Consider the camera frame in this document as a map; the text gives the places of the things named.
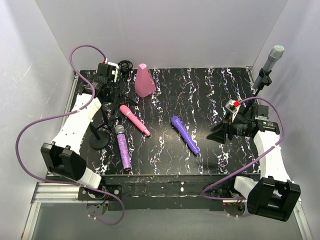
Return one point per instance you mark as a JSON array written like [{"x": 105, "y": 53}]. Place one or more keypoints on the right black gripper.
[{"x": 229, "y": 130}]

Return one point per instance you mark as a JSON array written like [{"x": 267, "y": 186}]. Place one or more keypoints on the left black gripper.
[{"x": 110, "y": 88}]

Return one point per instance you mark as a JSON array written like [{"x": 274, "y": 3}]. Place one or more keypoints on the black folding tripod stand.
[{"x": 121, "y": 98}]

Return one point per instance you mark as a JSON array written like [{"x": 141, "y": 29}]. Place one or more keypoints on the pink microphone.
[{"x": 127, "y": 112}]

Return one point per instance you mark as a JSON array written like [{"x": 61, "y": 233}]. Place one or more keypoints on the purple glitter microphone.
[{"x": 123, "y": 148}]

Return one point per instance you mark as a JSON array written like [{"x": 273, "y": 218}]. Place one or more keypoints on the black round-base mic stand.
[{"x": 265, "y": 81}]

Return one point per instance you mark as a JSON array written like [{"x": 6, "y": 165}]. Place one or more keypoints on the silver microphone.
[{"x": 273, "y": 56}]

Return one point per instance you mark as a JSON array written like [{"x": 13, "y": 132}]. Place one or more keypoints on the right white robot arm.
[{"x": 274, "y": 196}]

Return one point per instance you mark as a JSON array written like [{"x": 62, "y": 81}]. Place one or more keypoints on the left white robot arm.
[{"x": 62, "y": 155}]

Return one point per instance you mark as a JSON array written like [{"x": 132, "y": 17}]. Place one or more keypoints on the black clip mic stand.
[{"x": 100, "y": 136}]

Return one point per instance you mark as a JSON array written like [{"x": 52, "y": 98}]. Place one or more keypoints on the pink metronome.
[{"x": 144, "y": 84}]

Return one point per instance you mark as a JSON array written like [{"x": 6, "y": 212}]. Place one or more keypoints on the purple plastic microphone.
[{"x": 176, "y": 122}]

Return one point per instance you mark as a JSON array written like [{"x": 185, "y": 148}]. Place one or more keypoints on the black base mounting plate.
[{"x": 155, "y": 192}]

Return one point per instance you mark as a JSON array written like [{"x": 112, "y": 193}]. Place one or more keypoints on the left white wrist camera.
[{"x": 110, "y": 70}]

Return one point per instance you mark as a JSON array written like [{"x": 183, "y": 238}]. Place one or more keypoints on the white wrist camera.
[
  {"x": 110, "y": 70},
  {"x": 233, "y": 106}
]

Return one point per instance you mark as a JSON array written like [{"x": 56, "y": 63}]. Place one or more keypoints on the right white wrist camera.
[{"x": 233, "y": 106}]

